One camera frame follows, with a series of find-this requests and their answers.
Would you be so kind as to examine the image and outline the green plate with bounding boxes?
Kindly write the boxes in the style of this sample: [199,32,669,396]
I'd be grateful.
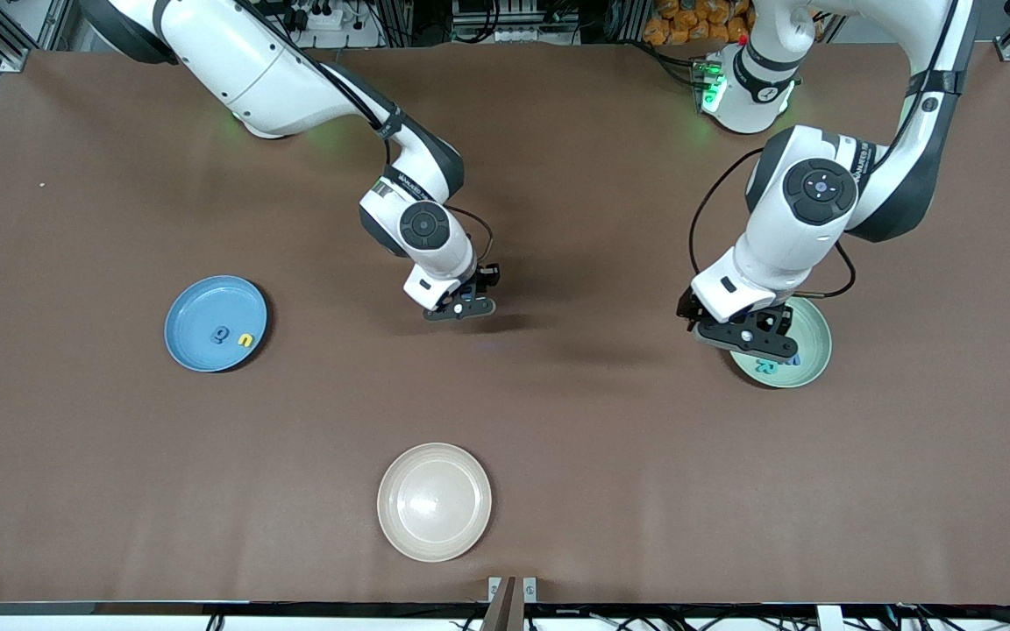
[729,296,833,389]

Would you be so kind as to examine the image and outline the brown table cover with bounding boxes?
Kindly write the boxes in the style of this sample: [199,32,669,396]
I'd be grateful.
[0,42,1010,606]

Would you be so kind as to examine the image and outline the beige plate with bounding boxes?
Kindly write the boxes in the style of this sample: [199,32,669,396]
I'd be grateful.
[376,442,494,564]

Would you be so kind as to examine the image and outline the black control box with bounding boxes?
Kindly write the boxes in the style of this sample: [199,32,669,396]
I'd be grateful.
[451,0,580,45]

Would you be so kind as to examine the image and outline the blue plate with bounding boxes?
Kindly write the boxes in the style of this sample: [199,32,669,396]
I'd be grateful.
[163,275,269,374]

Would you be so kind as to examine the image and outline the orange bagged items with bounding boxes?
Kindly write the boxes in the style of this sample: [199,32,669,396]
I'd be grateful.
[643,0,756,46]

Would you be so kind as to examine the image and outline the white power strip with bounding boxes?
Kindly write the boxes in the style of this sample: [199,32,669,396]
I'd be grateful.
[281,0,346,32]

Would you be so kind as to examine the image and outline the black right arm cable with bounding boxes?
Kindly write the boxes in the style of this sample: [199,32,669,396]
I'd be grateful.
[233,0,495,268]

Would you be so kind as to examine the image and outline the grey metal bracket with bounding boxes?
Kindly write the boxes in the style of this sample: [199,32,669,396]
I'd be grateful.
[480,576,538,631]

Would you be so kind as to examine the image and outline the black table edge rail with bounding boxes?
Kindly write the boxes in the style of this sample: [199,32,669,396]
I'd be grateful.
[0,601,1010,631]

